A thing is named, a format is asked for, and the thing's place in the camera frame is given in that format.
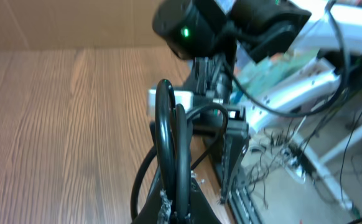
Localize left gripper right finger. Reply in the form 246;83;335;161
187;179;221;224

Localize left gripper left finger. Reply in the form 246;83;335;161
131;184;172;224

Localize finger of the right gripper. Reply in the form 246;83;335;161
211;121;249;204

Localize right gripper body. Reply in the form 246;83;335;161
180;55;246;136

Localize thin black usb cable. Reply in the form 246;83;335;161
185;102;230;171

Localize thick black usb cable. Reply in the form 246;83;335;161
129;78;192;222

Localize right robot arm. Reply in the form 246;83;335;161
148;1;362;116

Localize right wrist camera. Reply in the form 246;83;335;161
146;88;195;119

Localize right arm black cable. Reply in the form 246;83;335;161
221;0;353;119

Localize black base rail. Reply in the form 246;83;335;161
228;187;263;224

